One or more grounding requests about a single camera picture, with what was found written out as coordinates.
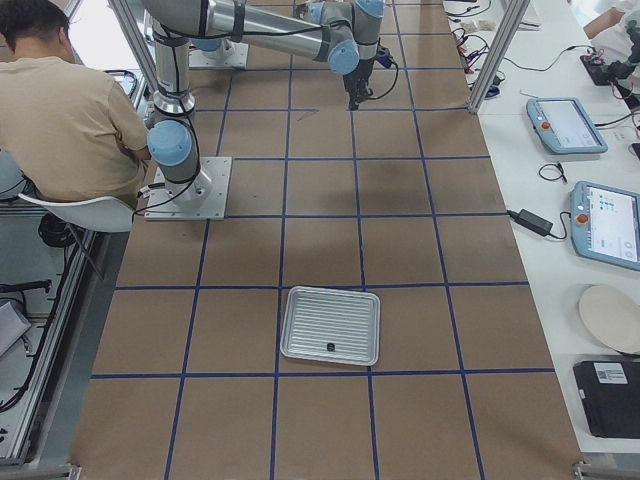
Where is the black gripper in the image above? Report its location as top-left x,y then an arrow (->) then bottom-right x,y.
343,58 -> 374,111

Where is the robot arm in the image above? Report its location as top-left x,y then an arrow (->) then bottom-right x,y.
144,1 -> 392,217

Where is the silver ribbed metal tray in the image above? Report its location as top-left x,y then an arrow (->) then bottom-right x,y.
280,286 -> 381,367

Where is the black power adapter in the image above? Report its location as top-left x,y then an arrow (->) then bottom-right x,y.
507,209 -> 553,237

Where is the far blue teach pendant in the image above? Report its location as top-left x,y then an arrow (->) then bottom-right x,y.
526,97 -> 608,155

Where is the blue teach pendant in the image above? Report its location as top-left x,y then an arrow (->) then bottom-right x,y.
526,97 -> 608,155
570,181 -> 639,271

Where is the near blue teach pendant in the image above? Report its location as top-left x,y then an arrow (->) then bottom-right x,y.
570,181 -> 639,271

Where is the white chair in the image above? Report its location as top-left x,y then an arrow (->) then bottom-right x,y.
16,192 -> 136,281

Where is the person in beige shirt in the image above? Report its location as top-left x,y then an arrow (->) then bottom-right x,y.
1,1 -> 151,207

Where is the beige round plate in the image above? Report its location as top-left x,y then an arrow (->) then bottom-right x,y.
578,285 -> 639,356

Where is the black flat device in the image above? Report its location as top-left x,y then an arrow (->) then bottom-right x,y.
573,361 -> 639,439

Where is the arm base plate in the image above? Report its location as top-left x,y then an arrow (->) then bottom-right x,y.
143,157 -> 232,221
189,39 -> 249,70

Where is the aluminium frame post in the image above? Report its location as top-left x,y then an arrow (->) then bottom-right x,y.
467,0 -> 530,114

